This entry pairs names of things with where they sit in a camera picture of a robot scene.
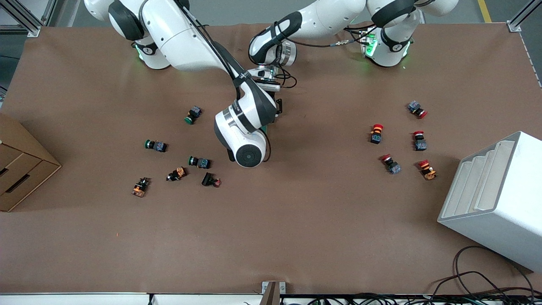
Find black square push button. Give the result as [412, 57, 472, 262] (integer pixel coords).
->
[201, 172, 222, 188]

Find brown table cover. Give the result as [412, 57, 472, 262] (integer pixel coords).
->
[0, 21, 542, 295]

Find brown cardboard box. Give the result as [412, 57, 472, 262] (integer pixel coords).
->
[0, 112, 62, 212]

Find white stepped bin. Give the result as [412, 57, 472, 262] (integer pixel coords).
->
[437, 130, 542, 273]

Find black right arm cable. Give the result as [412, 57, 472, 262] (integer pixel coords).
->
[178, 0, 272, 164]

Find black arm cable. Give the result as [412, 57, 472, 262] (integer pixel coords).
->
[274, 25, 382, 89]
[178, 0, 272, 164]

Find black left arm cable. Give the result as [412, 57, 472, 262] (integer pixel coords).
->
[274, 25, 382, 89]

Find black and orange switch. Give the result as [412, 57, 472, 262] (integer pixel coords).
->
[131, 177, 151, 198]

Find black left base cable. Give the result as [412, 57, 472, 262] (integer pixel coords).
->
[344, 25, 376, 36]

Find metal table edge bracket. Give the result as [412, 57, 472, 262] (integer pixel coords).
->
[262, 281, 287, 305]

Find white table edge rail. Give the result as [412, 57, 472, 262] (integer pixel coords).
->
[0, 292, 265, 305]

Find black cable bundle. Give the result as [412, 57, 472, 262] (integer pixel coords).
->
[279, 291, 542, 305]

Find looped black cable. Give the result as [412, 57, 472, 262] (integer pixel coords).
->
[430, 245, 536, 297]

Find aluminium profile frame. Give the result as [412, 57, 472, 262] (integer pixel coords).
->
[0, 0, 56, 39]

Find aluminium profile post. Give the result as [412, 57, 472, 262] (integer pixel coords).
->
[507, 0, 542, 33]

